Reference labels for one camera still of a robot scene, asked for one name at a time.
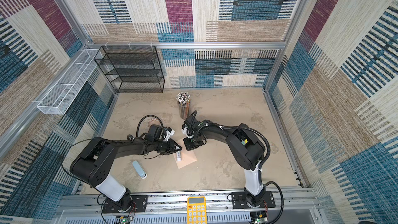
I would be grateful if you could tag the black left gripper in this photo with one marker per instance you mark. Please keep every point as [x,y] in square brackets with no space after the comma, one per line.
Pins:
[171,146]

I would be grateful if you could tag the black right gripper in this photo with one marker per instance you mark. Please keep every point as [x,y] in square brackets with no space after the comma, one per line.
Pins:
[189,146]

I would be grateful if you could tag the white glue stick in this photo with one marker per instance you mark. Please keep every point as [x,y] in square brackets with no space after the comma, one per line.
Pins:
[178,156]

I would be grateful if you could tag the pink paper envelope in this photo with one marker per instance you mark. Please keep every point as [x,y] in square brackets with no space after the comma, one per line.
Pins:
[188,157]

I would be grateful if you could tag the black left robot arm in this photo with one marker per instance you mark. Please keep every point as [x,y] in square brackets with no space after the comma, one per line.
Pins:
[94,163]

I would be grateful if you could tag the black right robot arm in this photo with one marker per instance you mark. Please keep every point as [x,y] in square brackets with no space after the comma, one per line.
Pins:
[250,150]

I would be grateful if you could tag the clear tape roll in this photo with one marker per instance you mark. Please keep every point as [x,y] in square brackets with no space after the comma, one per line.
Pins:
[152,121]

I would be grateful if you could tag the pencil holder cup with pencils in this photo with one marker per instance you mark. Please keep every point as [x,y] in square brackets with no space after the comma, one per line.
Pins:
[183,101]

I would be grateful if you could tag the yellow calculator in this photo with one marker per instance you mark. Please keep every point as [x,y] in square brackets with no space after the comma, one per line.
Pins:
[196,210]

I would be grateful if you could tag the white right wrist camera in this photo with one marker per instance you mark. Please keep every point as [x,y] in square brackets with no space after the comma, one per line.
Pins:
[185,131]

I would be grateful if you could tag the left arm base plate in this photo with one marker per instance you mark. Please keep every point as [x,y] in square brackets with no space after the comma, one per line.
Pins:
[138,203]

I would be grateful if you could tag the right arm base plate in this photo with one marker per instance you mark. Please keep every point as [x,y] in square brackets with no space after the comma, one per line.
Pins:
[240,201]

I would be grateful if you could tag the black wire mesh shelf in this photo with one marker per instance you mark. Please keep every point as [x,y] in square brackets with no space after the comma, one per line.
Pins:
[131,68]

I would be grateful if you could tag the aluminium front rail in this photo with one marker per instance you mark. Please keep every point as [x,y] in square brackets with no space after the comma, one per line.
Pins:
[299,206]

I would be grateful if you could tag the white wire mesh basket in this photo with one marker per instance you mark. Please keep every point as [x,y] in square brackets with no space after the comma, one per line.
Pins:
[60,97]

